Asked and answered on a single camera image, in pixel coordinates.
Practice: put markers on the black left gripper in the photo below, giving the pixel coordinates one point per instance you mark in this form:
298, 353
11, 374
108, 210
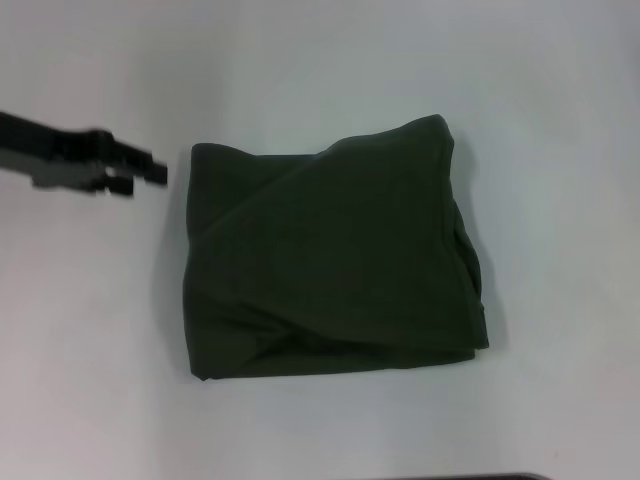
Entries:
55, 155

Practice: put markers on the dark green printed t-shirt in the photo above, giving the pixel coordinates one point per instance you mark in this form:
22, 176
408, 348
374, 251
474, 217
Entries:
330, 250

